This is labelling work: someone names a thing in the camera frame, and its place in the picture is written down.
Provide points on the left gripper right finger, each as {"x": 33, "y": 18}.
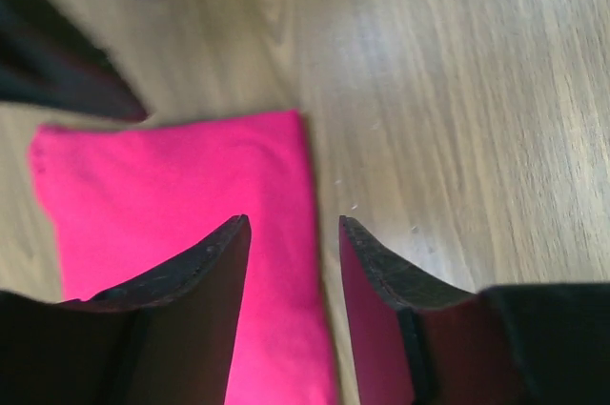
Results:
{"x": 419, "y": 340}

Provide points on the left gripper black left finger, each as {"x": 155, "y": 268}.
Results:
{"x": 163, "y": 337}

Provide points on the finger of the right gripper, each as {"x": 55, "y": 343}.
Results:
{"x": 46, "y": 61}

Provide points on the pink t shirt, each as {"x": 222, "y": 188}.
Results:
{"x": 123, "y": 202}

